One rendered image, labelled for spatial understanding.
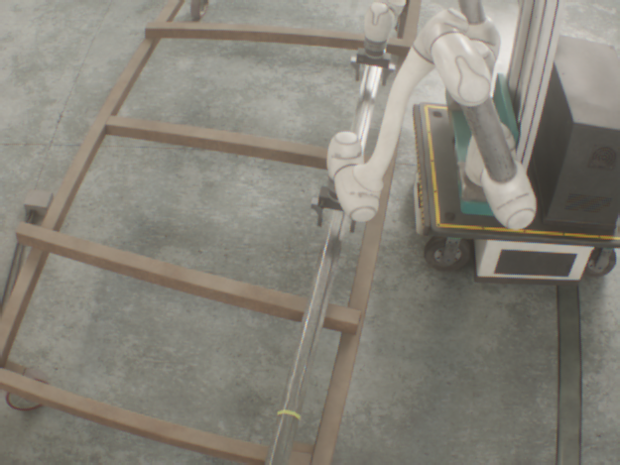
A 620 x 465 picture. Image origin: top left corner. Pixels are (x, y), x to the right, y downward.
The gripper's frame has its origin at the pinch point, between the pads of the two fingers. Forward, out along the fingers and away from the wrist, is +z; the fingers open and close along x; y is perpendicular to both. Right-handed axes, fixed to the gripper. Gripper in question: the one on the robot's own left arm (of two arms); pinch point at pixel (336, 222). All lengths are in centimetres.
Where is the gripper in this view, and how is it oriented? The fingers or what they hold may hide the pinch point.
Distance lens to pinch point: 304.9
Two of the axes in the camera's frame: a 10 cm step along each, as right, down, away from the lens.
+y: -1.9, 7.3, -6.6
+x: 9.8, 1.9, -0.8
